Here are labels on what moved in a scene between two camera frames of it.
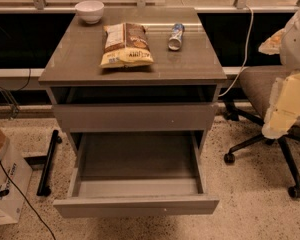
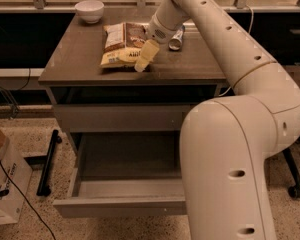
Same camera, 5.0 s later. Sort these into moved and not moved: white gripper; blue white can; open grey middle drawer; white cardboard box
Moved: white gripper
Not moved: blue white can; white cardboard box; open grey middle drawer
